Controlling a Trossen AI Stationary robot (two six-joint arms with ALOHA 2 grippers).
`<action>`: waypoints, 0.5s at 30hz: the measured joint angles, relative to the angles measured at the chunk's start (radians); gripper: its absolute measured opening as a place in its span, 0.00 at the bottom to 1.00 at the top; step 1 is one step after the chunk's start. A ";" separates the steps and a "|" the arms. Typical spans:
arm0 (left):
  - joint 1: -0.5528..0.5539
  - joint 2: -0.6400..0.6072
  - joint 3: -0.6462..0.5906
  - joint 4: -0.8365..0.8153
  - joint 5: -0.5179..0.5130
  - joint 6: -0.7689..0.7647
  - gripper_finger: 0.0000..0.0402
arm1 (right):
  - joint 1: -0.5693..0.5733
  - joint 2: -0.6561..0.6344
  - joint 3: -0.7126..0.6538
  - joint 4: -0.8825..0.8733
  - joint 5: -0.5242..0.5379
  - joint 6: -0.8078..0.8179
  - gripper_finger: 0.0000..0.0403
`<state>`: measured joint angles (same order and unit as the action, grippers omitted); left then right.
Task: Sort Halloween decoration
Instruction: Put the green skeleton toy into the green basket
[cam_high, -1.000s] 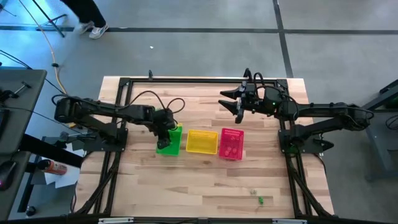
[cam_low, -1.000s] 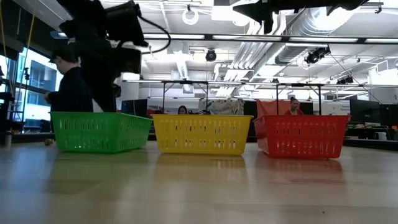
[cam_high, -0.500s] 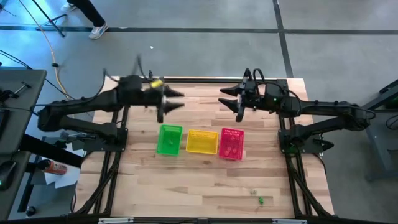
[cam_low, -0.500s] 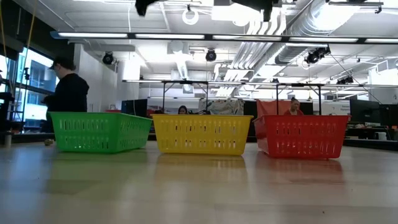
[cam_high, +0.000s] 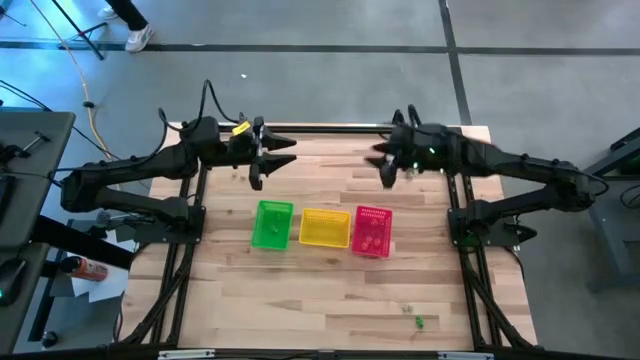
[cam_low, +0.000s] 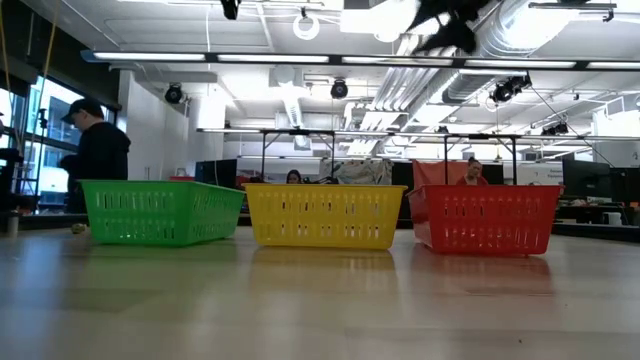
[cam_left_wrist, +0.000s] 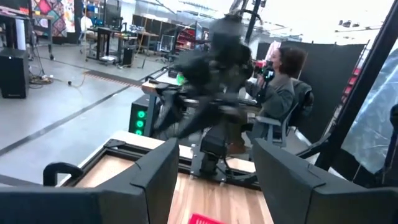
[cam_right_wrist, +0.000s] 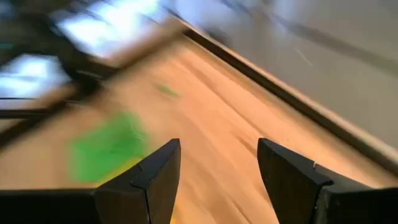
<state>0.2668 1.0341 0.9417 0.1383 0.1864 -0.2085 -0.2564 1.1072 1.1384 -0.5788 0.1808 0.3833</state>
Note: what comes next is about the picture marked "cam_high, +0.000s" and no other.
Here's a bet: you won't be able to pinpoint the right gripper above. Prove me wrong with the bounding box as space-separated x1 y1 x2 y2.
363 122 454 191

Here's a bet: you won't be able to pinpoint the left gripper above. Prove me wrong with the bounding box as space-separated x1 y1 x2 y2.
219 115 298 192

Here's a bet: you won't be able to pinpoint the red plastic basket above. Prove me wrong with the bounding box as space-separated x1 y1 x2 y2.
351 204 394 259

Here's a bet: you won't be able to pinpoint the green plastic basket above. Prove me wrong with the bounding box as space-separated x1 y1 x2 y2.
249 199 295 252

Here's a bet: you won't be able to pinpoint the yellow plastic basket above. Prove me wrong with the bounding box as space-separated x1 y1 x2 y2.
298 207 353 250

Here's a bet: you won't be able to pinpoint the person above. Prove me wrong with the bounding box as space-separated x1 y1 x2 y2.
96 0 154 54

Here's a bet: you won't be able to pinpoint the black beam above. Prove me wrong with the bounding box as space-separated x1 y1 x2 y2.
29 214 137 272

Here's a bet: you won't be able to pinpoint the white paper sheets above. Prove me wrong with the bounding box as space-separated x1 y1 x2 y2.
69 227 138 305

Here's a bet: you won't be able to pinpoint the orange spray can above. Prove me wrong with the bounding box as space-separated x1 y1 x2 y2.
59 255 110 283

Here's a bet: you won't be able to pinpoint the black tripod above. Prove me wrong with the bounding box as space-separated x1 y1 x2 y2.
48 0 110 62

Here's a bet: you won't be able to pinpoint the grey desk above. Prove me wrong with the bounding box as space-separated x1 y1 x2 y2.
0 109 77 250
0 242 52 354

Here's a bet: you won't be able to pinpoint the grey metal stand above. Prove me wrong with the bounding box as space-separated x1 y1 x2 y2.
549 126 640 294

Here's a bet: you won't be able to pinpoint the black clamp tool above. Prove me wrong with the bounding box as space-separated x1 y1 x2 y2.
0 130 52 166

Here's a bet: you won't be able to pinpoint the black computer mouse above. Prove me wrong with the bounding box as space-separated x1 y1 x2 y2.
0 257 28 307

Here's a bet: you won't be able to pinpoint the yellow cable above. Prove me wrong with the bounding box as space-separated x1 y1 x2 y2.
28 0 114 161

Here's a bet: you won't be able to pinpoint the silver metal bracket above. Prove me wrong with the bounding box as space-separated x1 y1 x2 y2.
157 348 217 360
437 351 495 360

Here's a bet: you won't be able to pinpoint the black cable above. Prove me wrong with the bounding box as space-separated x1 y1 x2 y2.
0 79 121 161

